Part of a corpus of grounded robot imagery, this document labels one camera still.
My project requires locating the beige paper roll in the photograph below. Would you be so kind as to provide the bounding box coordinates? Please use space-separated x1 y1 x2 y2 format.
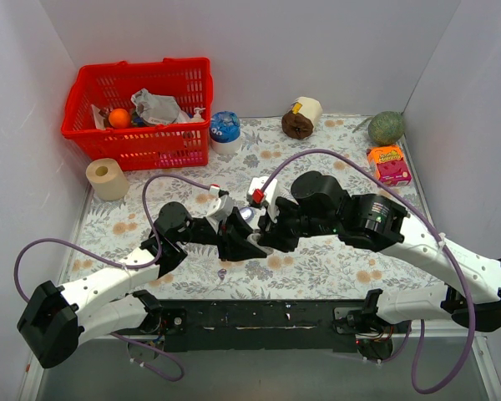
85 158 129 201

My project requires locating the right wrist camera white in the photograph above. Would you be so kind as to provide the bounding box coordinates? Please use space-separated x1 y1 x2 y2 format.
246 176 280 222

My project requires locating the blue white wipes tub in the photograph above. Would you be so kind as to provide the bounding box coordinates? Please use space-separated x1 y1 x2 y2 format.
210 111 242 155

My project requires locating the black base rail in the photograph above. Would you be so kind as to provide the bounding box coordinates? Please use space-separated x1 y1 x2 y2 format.
108 292 410 363

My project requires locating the white pump bottle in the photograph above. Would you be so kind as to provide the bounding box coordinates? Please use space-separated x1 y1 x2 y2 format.
190 108 205 124

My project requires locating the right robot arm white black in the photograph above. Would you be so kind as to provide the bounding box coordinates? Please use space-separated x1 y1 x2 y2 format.
248 171 501 332

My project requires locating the brown cream towel roll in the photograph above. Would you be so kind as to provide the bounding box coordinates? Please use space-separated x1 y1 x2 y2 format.
281 96 322 140

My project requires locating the lavender earbud charging case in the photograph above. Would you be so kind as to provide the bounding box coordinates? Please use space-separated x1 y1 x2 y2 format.
239 206 255 222

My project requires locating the crumpled grey plastic bag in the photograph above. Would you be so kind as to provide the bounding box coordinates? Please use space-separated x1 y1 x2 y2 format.
130 89 190 126

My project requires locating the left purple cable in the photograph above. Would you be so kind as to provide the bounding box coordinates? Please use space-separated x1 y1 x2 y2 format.
13 174 220 382

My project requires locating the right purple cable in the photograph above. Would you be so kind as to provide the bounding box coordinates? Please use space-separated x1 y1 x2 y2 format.
263 149 477 395

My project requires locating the purple cable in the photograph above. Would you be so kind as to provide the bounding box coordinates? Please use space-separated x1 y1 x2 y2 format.
13 174 220 382
263 149 477 395

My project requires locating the green textured melon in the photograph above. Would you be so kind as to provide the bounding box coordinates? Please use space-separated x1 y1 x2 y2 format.
352 111 406 146

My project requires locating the orange pink sponge box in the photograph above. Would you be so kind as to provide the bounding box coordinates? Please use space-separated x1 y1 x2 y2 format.
367 145 412 186

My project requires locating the floral table mat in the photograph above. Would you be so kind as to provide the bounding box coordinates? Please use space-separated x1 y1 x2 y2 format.
63 114 435 299

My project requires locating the red plastic shopping basket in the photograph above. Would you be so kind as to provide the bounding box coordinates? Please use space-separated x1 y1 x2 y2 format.
61 57 214 171

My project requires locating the orange fruit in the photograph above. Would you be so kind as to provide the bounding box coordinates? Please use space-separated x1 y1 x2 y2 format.
108 109 131 129

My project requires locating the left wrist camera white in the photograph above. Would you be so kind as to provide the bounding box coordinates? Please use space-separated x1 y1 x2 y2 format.
205 185 235 231

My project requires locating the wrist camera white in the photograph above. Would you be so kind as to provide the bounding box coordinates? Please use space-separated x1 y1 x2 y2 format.
205 185 235 231
246 176 280 222

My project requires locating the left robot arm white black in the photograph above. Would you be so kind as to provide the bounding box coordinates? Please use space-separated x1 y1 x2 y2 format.
18 195 272 368

